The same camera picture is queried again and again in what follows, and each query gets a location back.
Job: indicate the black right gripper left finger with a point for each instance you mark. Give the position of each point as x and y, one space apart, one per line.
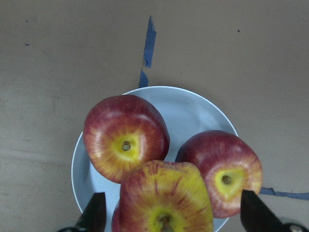
93 218

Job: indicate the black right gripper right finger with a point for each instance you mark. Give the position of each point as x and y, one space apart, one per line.
255 216

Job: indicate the red yellow apple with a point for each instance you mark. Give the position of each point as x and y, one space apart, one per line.
161 196

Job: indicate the red apple left plate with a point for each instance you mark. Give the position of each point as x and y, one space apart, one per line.
115 219

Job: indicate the red apple plate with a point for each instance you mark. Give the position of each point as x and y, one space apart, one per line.
122 132
115 219
228 166

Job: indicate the red apple top plate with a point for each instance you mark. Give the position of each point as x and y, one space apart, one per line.
228 166

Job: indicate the red apple front plate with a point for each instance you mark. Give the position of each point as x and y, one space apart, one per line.
122 132

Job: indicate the white plate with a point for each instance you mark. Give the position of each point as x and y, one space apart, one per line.
185 114

